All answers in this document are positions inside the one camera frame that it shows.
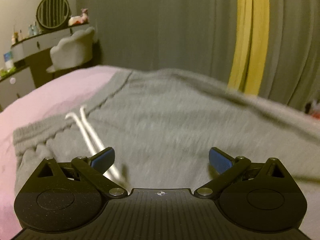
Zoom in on pink bed sheet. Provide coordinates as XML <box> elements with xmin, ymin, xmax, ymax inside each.
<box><xmin>0</xmin><ymin>66</ymin><xmax>118</xmax><ymax>239</ymax></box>

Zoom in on round black mirror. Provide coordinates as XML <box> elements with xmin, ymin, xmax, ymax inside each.
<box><xmin>36</xmin><ymin>0</ymin><xmax>71</xmax><ymax>30</ymax></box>

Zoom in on white drawstring cord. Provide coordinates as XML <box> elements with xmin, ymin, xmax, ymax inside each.
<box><xmin>64</xmin><ymin>112</ymin><xmax>126</xmax><ymax>184</ymax></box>
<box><xmin>79</xmin><ymin>106</ymin><xmax>111</xmax><ymax>153</ymax></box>

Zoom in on grey curtain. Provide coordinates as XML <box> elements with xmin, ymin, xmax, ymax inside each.
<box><xmin>76</xmin><ymin>0</ymin><xmax>319</xmax><ymax>110</ymax></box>

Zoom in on yellow curtain stripe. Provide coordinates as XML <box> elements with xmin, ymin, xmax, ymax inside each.
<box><xmin>228</xmin><ymin>0</ymin><xmax>270</xmax><ymax>96</ymax></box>

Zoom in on grey knit pants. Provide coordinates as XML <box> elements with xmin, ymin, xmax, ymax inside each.
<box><xmin>12</xmin><ymin>68</ymin><xmax>320</xmax><ymax>201</ymax></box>

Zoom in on pink plush toy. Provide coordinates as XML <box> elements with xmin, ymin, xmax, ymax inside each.
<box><xmin>80</xmin><ymin>8</ymin><xmax>89</xmax><ymax>24</ymax></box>

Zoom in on grey vanity desk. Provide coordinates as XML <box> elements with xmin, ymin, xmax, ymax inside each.
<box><xmin>1</xmin><ymin>24</ymin><xmax>89</xmax><ymax>111</ymax></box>

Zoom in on blue white bottle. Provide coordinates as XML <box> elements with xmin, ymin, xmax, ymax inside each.
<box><xmin>3</xmin><ymin>51</ymin><xmax>14</xmax><ymax>70</ymax></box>

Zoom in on white upholstered chair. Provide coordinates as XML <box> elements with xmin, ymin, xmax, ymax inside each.
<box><xmin>46</xmin><ymin>27</ymin><xmax>95</xmax><ymax>73</ymax></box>

